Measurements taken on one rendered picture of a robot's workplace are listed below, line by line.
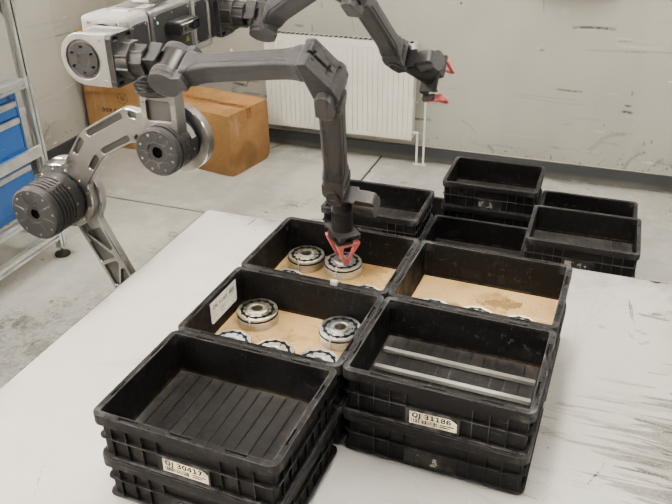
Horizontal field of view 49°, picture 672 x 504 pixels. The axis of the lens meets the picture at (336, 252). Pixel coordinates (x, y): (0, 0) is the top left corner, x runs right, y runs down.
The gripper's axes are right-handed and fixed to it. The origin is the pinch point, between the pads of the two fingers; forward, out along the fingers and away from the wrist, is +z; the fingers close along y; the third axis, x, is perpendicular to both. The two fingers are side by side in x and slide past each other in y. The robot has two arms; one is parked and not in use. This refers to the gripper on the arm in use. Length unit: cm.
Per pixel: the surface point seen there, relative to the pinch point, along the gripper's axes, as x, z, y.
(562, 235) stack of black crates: -112, 40, 41
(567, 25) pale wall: -218, -2, 180
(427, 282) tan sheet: -18.3, 4.3, -15.2
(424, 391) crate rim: 10, -6, -64
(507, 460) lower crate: -2, 7, -77
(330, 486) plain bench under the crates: 29, 17, -60
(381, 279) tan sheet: -7.7, 4.2, -8.7
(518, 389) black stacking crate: -15, 4, -62
